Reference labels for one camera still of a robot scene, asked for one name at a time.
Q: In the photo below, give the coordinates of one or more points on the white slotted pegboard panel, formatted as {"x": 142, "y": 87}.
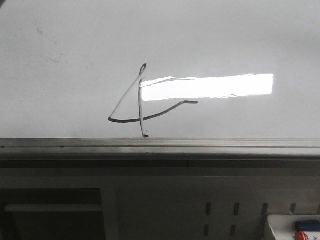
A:
{"x": 209, "y": 208}

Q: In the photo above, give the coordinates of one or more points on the white whiteboard surface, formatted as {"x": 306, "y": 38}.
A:
{"x": 225, "y": 68}

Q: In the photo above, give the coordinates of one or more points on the aluminium whiteboard frame rail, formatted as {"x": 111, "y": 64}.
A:
{"x": 159, "y": 153}

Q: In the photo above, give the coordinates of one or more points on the white shelf bar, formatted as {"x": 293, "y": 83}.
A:
{"x": 59, "y": 208}

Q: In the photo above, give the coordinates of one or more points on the white storage bin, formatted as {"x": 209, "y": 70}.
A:
{"x": 283, "y": 227}

